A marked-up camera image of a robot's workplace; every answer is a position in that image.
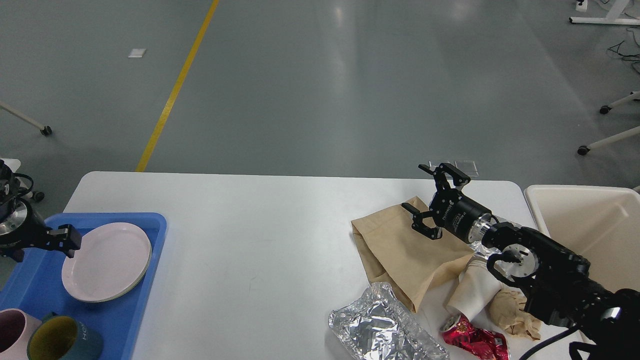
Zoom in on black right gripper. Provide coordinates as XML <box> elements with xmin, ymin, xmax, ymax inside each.
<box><xmin>401</xmin><ymin>162</ymin><xmax>493</xmax><ymax>245</ymax></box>

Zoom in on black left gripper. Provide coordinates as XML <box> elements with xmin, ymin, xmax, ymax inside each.
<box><xmin>0</xmin><ymin>199</ymin><xmax>83</xmax><ymax>264</ymax></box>

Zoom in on brown paper bag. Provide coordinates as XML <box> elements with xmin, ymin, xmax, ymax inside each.
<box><xmin>350</xmin><ymin>204</ymin><xmax>473</xmax><ymax>313</ymax></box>

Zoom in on pink plate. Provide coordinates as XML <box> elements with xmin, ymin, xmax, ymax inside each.
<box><xmin>61</xmin><ymin>222</ymin><xmax>153</xmax><ymax>303</ymax></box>

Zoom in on pink mug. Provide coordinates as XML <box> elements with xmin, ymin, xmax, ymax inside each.
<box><xmin>0</xmin><ymin>309</ymin><xmax>42</xmax><ymax>360</ymax></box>

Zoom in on grey-green mug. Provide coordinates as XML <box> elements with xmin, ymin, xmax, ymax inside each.
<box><xmin>26</xmin><ymin>312</ymin><xmax>105</xmax><ymax>360</ymax></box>

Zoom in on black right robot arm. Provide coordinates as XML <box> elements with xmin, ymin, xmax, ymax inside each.
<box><xmin>402</xmin><ymin>162</ymin><xmax>640</xmax><ymax>360</ymax></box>

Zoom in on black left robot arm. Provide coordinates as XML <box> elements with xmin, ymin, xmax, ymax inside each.
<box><xmin>0</xmin><ymin>161</ymin><xmax>82</xmax><ymax>263</ymax></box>

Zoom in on grey chair with casters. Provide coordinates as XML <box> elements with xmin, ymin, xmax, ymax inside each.
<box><xmin>0</xmin><ymin>101</ymin><xmax>53</xmax><ymax>203</ymax></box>

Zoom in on crushed white paper cup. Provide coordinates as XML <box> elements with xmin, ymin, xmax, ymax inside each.
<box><xmin>445</xmin><ymin>255</ymin><xmax>504</xmax><ymax>321</ymax></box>

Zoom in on white side table corner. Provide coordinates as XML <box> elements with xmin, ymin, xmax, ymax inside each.
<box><xmin>1</xmin><ymin>158</ymin><xmax>22</xmax><ymax>173</ymax></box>

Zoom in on light green plate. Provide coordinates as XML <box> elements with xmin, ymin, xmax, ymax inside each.
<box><xmin>71</xmin><ymin>251</ymin><xmax>152</xmax><ymax>303</ymax></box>

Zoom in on crumpled brown paper ball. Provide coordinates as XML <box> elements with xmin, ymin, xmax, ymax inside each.
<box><xmin>488</xmin><ymin>287</ymin><xmax>542</xmax><ymax>341</ymax></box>

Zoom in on crumpled aluminium foil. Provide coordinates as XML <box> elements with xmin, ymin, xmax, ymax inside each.
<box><xmin>327</xmin><ymin>282</ymin><xmax>450</xmax><ymax>360</ymax></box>

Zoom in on crushed red can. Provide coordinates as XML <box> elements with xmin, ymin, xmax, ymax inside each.
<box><xmin>439</xmin><ymin>313</ymin><xmax>511</xmax><ymax>360</ymax></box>

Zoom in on beige plastic bin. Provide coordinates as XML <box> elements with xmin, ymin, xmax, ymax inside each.
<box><xmin>525</xmin><ymin>185</ymin><xmax>640</xmax><ymax>292</ymax></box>

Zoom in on white caster stand legs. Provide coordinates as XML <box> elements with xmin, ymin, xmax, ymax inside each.
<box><xmin>576</xmin><ymin>90</ymin><xmax>640</xmax><ymax>156</ymax></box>

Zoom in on black floor cables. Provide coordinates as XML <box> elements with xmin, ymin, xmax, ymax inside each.
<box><xmin>607</xmin><ymin>27</ymin><xmax>640</xmax><ymax>76</ymax></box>

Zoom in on white table frame base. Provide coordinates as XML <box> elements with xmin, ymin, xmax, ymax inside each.
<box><xmin>568</xmin><ymin>0</ymin><xmax>640</xmax><ymax>27</ymax></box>

